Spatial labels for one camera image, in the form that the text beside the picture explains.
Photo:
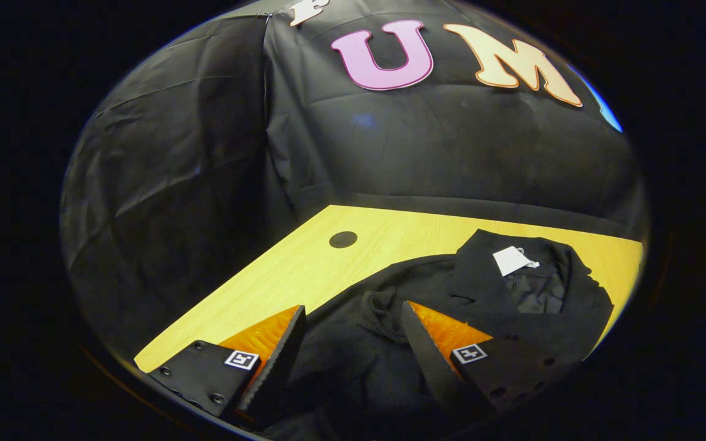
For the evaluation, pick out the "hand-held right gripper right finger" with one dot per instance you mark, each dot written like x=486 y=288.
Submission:
x=429 y=367

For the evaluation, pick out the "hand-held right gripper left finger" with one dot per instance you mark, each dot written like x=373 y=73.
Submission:
x=276 y=367

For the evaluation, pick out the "black buttoned garment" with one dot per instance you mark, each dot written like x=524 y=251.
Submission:
x=353 y=355

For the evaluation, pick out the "black backdrop cloth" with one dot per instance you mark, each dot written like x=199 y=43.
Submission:
x=175 y=184

